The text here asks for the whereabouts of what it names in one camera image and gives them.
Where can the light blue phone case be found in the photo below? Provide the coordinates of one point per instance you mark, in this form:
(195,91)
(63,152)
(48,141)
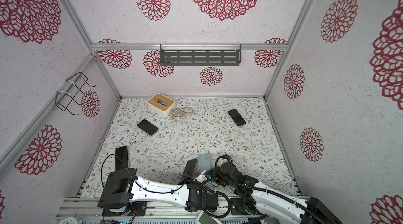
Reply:
(203,163)

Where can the black phone with screen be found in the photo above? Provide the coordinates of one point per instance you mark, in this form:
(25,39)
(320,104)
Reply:
(187,175)

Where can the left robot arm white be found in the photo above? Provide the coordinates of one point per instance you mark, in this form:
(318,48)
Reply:
(124,187)

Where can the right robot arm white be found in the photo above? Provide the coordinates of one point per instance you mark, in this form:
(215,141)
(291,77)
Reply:
(265,200)

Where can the black phone far right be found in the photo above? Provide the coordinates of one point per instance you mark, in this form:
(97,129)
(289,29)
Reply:
(236,117)

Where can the black phone left middle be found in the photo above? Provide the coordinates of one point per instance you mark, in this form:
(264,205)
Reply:
(147,127)

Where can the clear plastic bag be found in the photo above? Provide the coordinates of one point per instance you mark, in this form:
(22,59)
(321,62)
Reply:
(181,112)

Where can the white tissue box wooden lid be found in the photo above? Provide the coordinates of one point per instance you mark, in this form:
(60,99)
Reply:
(161,104)

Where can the white device at bottom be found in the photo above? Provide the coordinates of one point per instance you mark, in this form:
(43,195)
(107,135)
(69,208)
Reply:
(204,218)

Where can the grey wall shelf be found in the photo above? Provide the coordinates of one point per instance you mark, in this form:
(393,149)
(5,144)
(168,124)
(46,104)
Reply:
(200,56)

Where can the black phone near left wall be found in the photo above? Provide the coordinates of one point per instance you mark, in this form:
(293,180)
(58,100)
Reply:
(121,158)

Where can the black wire rack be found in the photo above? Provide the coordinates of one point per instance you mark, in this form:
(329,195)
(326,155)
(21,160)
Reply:
(64,99)

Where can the metal base rail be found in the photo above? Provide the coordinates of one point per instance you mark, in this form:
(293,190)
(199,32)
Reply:
(86,211)

